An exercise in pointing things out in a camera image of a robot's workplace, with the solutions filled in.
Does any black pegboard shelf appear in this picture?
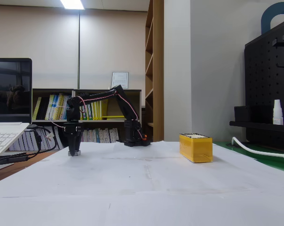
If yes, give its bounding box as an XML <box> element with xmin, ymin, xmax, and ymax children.
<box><xmin>229</xmin><ymin>120</ymin><xmax>284</xmax><ymax>134</ymax></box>

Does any wide yellow binder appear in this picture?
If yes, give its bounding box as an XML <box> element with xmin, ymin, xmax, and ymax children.
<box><xmin>99</xmin><ymin>98</ymin><xmax>109</xmax><ymax>121</ymax></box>

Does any black pegboard hook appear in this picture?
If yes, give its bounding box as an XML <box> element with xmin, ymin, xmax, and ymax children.
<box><xmin>272</xmin><ymin>33</ymin><xmax>284</xmax><ymax>47</ymax></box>

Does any white paper table cover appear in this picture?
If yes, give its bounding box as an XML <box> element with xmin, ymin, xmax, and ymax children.
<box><xmin>0</xmin><ymin>140</ymin><xmax>284</xmax><ymax>226</ymax></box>

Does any white power cable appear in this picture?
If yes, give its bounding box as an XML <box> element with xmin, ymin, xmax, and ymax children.
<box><xmin>231</xmin><ymin>137</ymin><xmax>284</xmax><ymax>159</ymax></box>

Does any blue arch shape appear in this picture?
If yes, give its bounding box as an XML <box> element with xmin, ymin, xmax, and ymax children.
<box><xmin>260</xmin><ymin>1</ymin><xmax>284</xmax><ymax>35</ymax></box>

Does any black box container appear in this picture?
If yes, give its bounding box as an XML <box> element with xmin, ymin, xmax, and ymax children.
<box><xmin>234</xmin><ymin>105</ymin><xmax>251</xmax><ymax>123</ymax></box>

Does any framed white certificate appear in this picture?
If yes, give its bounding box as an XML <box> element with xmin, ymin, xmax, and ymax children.
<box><xmin>110</xmin><ymin>71</ymin><xmax>130</xmax><ymax>90</ymax></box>

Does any slim yellow book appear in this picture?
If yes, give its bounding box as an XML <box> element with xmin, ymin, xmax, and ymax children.
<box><xmin>32</xmin><ymin>97</ymin><xmax>42</xmax><ymax>121</ymax></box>

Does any small white bottle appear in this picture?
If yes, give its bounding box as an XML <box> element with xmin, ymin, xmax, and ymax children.
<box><xmin>272</xmin><ymin>99</ymin><xmax>284</xmax><ymax>125</ymax></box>

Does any black pegboard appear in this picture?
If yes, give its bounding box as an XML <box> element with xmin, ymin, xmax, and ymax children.
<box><xmin>244</xmin><ymin>18</ymin><xmax>284</xmax><ymax>151</ymax></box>

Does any green desk mat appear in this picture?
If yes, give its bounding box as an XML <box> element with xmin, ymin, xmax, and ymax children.
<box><xmin>212</xmin><ymin>140</ymin><xmax>284</xmax><ymax>176</ymax></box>

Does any ceiling light panel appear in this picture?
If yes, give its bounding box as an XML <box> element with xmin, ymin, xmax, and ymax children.
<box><xmin>60</xmin><ymin>0</ymin><xmax>84</xmax><ymax>10</ymax></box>

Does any black usb adapter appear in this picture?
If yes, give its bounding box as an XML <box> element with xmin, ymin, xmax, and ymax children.
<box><xmin>0</xmin><ymin>152</ymin><xmax>28</xmax><ymax>166</ymax></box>

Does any low grey bookshelf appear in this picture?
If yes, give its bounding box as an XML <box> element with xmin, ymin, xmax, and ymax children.
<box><xmin>32</xmin><ymin>88</ymin><xmax>75</xmax><ymax>150</ymax></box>
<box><xmin>73</xmin><ymin>89</ymin><xmax>142</xmax><ymax>144</ymax></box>

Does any yellow rectangular box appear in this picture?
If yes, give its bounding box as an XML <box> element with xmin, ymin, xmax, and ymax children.
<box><xmin>179</xmin><ymin>132</ymin><xmax>213</xmax><ymax>163</ymax></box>

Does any white laptop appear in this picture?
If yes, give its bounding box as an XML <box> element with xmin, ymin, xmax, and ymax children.
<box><xmin>0</xmin><ymin>57</ymin><xmax>33</xmax><ymax>165</ymax></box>

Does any flat yellow folder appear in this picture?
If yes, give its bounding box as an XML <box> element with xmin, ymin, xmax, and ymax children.
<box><xmin>101</xmin><ymin>114</ymin><xmax>126</xmax><ymax>120</ymax></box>

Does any tall wooden bookshelf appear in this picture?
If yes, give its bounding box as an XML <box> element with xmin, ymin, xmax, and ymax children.
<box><xmin>144</xmin><ymin>0</ymin><xmax>165</xmax><ymax>143</ymax></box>

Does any black laptop cable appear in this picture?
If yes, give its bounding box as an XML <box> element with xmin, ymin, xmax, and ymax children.
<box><xmin>0</xmin><ymin>125</ymin><xmax>58</xmax><ymax>167</ymax></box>

